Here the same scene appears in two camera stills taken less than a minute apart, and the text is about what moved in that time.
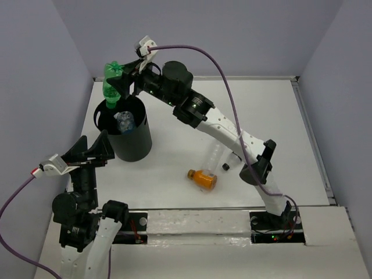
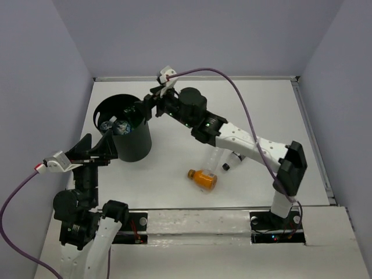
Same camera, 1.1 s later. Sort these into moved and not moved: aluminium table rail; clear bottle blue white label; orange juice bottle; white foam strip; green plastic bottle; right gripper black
Moved: green plastic bottle; right gripper black; clear bottle blue white label
Not moved: white foam strip; orange juice bottle; aluminium table rail
